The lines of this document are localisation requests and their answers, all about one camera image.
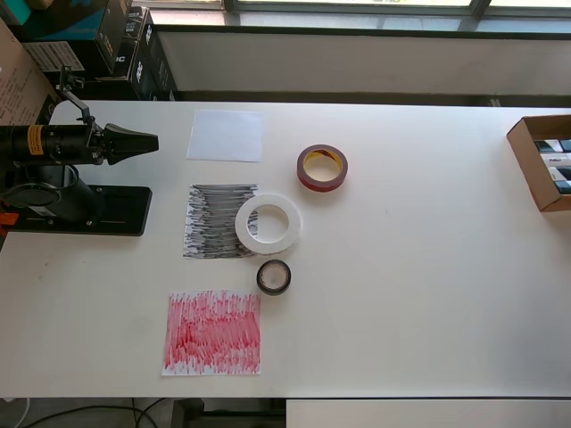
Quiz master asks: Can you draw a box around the black printed product box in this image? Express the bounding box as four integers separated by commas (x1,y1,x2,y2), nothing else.
129,20,182,103
95,0,152,77

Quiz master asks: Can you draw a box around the black scribbled paper sheet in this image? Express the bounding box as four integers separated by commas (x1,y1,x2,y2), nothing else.
181,182,261,260

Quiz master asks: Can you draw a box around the white tape roll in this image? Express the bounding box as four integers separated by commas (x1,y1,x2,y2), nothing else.
234,192,303,256

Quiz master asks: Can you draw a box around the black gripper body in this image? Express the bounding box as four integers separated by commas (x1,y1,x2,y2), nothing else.
44,120,118,167

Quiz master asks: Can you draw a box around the red scribbled paper sheet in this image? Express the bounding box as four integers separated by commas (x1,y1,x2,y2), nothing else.
161,289,262,378

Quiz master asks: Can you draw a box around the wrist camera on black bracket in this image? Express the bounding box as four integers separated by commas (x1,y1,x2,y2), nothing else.
55,64,99,131

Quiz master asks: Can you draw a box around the blank white paper sheet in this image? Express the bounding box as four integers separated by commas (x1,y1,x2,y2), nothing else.
186,110,265,163

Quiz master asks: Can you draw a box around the orange clamp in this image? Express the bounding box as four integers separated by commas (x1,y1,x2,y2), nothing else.
0,198,20,228

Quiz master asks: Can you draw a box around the small black tape roll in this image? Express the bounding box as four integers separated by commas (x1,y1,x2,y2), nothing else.
255,259,294,296

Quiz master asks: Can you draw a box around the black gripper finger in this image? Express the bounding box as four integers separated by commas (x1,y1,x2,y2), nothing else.
106,125,160,146
113,143,160,165

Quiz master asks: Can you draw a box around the black box with white label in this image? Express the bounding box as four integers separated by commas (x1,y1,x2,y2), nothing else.
21,38,118,84

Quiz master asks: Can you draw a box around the white floor cable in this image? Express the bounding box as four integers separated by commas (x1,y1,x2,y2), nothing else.
0,395,32,428

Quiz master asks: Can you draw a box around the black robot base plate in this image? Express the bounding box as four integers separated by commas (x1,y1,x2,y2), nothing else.
12,185,153,237

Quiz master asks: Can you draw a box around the open brown cardboard box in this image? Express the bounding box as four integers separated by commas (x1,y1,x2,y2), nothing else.
506,114,571,213

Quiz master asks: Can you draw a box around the red tape roll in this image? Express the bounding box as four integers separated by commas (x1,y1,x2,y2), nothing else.
295,143,350,194

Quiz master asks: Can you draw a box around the teal product box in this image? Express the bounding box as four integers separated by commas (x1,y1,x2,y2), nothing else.
0,0,109,42

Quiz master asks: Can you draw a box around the black floor cable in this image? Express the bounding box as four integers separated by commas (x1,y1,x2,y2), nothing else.
26,398,179,428

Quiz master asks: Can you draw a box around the black table frame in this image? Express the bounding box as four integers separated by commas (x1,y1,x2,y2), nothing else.
171,399,286,428

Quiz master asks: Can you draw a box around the brown printed cardboard carton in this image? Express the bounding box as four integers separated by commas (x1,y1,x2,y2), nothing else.
0,17,62,130

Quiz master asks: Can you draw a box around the white board panel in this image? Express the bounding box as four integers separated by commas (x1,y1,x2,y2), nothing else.
285,399,571,428

